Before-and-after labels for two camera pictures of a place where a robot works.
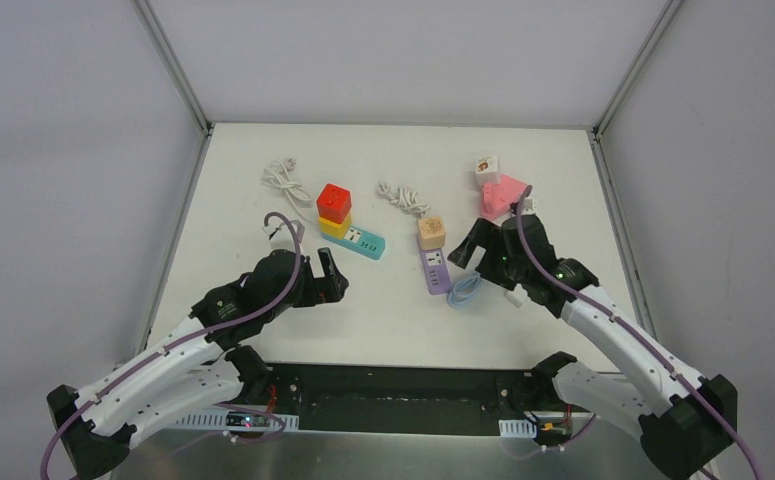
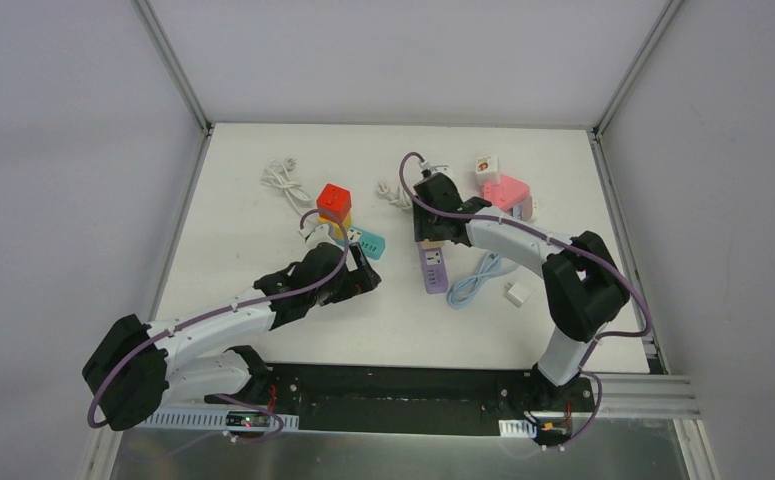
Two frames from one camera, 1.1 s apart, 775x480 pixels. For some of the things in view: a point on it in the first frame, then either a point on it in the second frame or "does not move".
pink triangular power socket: x=497 y=198 does not move
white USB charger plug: x=517 y=296 does not move
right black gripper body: x=486 y=249 → x=432 y=232
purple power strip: x=436 y=269 does not move
